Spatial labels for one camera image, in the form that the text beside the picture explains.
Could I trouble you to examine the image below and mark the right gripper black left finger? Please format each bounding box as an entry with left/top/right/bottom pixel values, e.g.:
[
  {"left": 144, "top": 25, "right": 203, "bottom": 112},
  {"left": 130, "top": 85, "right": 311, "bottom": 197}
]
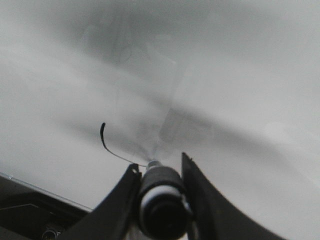
[{"left": 58, "top": 163, "right": 141, "bottom": 240}]

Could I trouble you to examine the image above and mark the white whiteboard with aluminium frame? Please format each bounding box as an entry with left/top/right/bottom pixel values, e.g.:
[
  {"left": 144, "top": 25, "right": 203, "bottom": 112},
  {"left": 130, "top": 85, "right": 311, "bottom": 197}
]
[{"left": 0, "top": 0, "right": 320, "bottom": 240}]

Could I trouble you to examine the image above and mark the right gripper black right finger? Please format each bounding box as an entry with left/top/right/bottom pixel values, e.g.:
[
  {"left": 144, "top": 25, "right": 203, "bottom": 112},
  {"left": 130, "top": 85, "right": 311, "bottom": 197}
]
[{"left": 181, "top": 152, "right": 283, "bottom": 240}]

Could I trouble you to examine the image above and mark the black capped marker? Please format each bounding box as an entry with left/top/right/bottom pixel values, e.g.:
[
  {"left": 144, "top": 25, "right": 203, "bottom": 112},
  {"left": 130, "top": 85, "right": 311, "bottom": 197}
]
[{"left": 136, "top": 160, "right": 193, "bottom": 240}]

